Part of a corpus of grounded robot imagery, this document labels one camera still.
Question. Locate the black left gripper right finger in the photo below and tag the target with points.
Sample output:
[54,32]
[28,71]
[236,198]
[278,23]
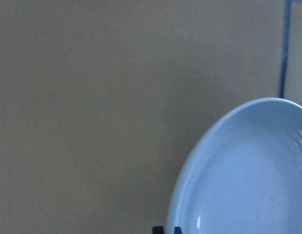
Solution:
[177,230]

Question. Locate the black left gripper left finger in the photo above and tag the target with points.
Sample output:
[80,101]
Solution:
[158,230]

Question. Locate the light blue plate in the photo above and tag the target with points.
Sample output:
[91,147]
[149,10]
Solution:
[244,176]

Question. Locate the crossing blue tape strip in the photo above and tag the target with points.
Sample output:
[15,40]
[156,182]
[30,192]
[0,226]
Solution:
[286,22]

